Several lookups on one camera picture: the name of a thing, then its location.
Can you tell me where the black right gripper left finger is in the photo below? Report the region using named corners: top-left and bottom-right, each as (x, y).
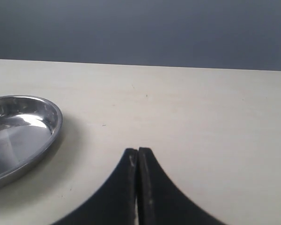
top-left (55, 149), bottom-right (138, 225)

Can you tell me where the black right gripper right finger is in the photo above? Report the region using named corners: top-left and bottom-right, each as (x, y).
top-left (138, 148), bottom-right (223, 225)

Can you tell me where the round stainless steel plate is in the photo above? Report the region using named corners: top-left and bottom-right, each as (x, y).
top-left (0, 95), bottom-right (63, 188)

